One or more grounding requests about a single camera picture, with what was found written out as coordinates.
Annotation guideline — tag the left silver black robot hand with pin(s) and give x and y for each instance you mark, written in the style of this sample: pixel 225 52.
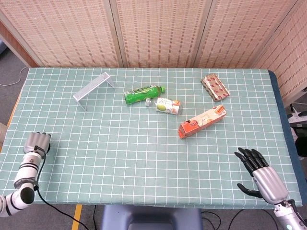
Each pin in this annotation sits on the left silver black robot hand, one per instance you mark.
pixel 36 140

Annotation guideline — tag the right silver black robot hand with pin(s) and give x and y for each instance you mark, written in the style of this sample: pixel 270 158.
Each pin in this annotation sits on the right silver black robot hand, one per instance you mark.
pixel 271 184

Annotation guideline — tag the black rubber object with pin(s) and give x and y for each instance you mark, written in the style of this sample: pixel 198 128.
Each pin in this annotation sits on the black rubber object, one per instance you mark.
pixel 48 148

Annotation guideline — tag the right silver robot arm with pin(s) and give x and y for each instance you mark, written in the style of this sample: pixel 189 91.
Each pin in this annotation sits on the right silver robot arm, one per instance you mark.
pixel 287 220

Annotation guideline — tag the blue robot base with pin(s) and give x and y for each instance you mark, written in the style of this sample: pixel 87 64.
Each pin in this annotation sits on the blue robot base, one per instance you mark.
pixel 153 215

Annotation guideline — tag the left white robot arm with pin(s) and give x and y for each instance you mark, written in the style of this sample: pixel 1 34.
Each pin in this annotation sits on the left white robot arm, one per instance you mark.
pixel 26 167

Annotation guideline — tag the black round object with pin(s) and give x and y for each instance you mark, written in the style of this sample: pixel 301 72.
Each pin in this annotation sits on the black round object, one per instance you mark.
pixel 302 147

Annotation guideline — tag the white power strip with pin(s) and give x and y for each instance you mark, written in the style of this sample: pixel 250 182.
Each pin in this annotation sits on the white power strip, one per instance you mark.
pixel 297 117

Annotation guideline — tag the blue table pad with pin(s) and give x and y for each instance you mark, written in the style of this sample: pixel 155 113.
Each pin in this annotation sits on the blue table pad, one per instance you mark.
pixel 281 112

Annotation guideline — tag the silver metal mesh shelf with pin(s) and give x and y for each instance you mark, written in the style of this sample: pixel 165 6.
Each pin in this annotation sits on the silver metal mesh shelf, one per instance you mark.
pixel 92 87

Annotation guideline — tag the orange long snack carton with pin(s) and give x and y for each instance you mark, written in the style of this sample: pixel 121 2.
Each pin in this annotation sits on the orange long snack carton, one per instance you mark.
pixel 199 123

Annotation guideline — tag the green grid tablecloth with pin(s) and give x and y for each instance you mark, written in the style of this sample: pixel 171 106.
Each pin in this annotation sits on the green grid tablecloth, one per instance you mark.
pixel 144 155

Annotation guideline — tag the bamboo folding screen panel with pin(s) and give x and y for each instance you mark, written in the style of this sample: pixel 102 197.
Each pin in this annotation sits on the bamboo folding screen panel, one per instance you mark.
pixel 60 31
pixel 290 60
pixel 160 31
pixel 239 31

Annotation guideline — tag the red patterned snack packet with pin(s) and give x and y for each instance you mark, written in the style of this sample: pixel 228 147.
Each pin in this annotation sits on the red patterned snack packet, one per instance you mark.
pixel 216 87

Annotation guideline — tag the green plastic drink bottle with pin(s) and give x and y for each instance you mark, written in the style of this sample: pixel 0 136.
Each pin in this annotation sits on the green plastic drink bottle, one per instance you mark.
pixel 141 94

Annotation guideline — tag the clear bottle with fruit label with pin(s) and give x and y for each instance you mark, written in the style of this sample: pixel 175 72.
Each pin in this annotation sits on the clear bottle with fruit label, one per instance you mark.
pixel 168 106

